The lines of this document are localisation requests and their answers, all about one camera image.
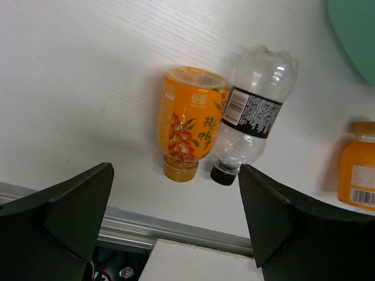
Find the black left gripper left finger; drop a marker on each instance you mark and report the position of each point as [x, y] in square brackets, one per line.
[30, 254]

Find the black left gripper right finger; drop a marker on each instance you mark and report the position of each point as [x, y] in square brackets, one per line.
[297, 237]

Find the clear bottle black label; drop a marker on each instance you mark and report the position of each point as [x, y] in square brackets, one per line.
[263, 80]

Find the green plastic bin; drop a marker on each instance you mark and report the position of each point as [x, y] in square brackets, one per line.
[353, 25]

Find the small orange juice bottle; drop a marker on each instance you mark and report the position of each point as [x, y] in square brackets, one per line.
[356, 174]

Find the orange juice bottle large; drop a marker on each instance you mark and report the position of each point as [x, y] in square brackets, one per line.
[192, 105]

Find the aluminium table edge rail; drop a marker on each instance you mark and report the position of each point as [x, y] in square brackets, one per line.
[164, 228]

